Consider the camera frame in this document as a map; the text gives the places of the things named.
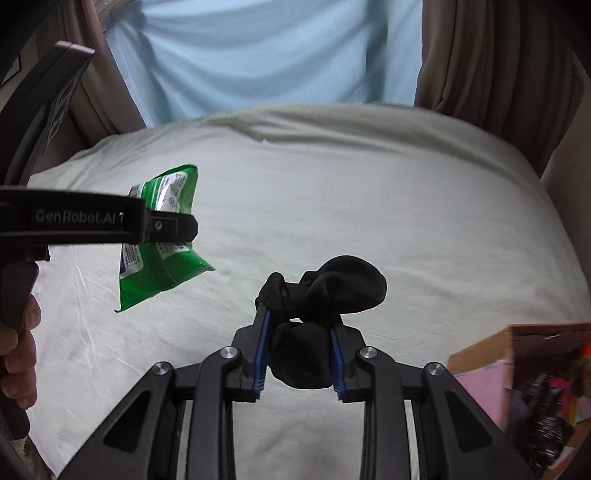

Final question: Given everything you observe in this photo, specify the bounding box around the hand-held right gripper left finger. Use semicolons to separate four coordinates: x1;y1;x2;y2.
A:
58;307;273;480

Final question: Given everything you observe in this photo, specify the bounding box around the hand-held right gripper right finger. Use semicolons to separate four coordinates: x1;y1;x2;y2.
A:
329;323;536;480

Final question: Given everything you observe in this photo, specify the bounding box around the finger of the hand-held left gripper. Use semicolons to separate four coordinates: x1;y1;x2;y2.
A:
142;209;199;244

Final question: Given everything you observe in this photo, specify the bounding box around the green wet wipes packet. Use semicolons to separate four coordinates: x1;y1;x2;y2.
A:
115;164;217;314

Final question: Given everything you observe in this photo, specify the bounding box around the black sock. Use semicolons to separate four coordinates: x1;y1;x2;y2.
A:
255;255;388;390

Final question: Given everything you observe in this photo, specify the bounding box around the pink patterned cardboard box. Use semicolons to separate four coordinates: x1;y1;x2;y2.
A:
448;322;591;480

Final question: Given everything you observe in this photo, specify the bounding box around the dark braided rope toy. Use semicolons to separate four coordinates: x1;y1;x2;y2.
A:
512;373;579;468

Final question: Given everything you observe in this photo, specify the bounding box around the person's left hand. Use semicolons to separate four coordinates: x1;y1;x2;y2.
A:
0;294;42;409

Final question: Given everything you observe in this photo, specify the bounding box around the beige curtain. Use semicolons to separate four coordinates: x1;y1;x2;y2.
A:
413;0;588;180
60;0;149;139

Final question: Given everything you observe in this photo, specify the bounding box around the mint green bed sheet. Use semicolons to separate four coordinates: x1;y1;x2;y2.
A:
25;102;581;480

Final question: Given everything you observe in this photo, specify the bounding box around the light blue hanging cloth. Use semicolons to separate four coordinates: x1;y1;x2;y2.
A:
104;0;424;128

